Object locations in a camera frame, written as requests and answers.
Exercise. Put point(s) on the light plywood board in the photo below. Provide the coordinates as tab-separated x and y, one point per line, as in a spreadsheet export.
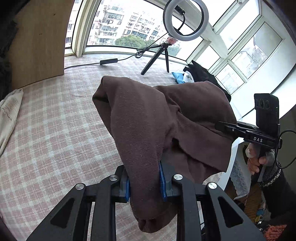
39	46

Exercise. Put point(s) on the person's right forearm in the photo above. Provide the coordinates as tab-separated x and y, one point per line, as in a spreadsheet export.
277	185

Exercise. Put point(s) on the light blue folded garment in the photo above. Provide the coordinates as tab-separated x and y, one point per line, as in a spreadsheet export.
178	77

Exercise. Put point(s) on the black gooseneck phone holder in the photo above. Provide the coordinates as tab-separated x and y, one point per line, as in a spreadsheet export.
180	9

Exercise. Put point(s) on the cream ribbed sweater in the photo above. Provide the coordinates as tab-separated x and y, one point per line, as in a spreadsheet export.
9	115

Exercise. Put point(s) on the orange curly strands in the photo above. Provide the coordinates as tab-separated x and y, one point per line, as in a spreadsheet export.
275	234

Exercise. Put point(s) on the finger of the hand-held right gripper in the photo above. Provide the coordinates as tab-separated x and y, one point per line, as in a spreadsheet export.
247	126
229	129

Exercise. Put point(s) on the person's black tweed jacket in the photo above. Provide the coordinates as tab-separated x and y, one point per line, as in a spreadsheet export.
291	227

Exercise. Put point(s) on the person's right hand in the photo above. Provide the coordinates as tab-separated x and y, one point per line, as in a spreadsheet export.
253	162

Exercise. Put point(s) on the white lace cloth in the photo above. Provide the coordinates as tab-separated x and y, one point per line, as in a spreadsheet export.
238	180

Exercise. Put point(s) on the white window frame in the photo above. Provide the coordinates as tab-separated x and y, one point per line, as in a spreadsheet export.
219	39

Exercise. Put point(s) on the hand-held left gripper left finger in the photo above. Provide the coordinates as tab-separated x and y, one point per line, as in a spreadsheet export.
127	192

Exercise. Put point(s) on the pink plaid blanket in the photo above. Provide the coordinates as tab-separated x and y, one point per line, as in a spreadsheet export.
57	139

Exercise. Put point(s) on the brown fleece garment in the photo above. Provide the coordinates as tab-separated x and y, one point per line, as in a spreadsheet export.
143	120

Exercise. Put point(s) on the black mini tripod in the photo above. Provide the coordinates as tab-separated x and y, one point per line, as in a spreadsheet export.
167	60

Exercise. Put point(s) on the black pants with gold print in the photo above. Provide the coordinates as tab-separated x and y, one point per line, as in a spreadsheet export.
203	71

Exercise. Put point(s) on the white folded garment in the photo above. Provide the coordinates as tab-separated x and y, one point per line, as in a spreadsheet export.
188	77

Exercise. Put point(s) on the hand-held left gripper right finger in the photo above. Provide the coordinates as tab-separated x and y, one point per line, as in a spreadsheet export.
163	183

